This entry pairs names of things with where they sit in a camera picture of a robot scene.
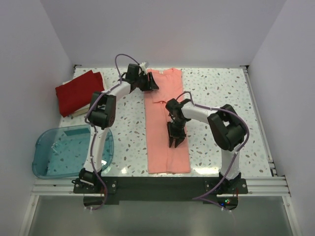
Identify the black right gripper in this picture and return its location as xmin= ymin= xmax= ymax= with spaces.
xmin=167 ymin=118 xmax=188 ymax=147

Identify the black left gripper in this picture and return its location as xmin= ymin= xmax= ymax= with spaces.
xmin=135 ymin=73 xmax=158 ymax=92

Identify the salmon pink t-shirt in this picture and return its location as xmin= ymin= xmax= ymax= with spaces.
xmin=144 ymin=68 xmax=190 ymax=174

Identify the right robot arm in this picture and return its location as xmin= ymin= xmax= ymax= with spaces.
xmin=165 ymin=98 xmax=250 ymax=197

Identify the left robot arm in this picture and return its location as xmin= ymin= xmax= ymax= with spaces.
xmin=75 ymin=62 xmax=159 ymax=193

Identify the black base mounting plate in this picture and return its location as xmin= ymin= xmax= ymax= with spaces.
xmin=73 ymin=176 xmax=249 ymax=206

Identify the folded red t-shirt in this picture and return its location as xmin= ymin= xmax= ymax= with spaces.
xmin=55 ymin=70 xmax=107 ymax=116

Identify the blue transparent plastic bin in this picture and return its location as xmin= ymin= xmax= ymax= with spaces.
xmin=31 ymin=124 xmax=116 ymax=179

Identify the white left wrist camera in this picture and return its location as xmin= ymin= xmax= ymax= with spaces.
xmin=139 ymin=61 xmax=149 ymax=71

